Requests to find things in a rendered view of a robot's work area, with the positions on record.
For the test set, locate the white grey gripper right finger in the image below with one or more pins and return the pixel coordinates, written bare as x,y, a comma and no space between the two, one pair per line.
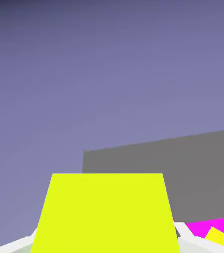
191,245

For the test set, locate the white grey gripper left finger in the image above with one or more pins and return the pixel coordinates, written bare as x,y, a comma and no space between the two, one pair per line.
15,246

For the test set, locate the small lime yellow cube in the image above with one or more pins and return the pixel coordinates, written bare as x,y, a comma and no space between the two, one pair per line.
106,215

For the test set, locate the large magenta box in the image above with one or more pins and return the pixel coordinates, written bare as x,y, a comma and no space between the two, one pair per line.
197,229

